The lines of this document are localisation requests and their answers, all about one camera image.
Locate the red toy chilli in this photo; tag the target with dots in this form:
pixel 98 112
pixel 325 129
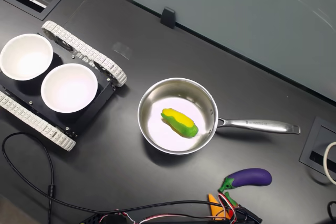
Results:
pixel 231 200

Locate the orange toy carrot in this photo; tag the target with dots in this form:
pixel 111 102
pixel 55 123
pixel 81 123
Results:
pixel 214 205

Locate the purple toy aubergine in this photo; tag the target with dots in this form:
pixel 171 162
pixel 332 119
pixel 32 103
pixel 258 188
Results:
pixel 249 177

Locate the yellow green toy corn cob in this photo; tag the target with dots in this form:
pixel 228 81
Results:
pixel 181 123

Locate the clear tape patch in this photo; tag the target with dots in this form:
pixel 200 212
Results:
pixel 122 50

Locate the white bowl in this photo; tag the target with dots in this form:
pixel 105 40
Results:
pixel 26 56
pixel 69 87

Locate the frosted glass partition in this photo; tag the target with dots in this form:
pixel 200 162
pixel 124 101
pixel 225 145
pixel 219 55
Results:
pixel 249 19

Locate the black vehicle with white tracks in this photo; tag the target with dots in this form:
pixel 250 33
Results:
pixel 23 95

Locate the black partition bracket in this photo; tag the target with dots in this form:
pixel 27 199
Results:
pixel 168 18

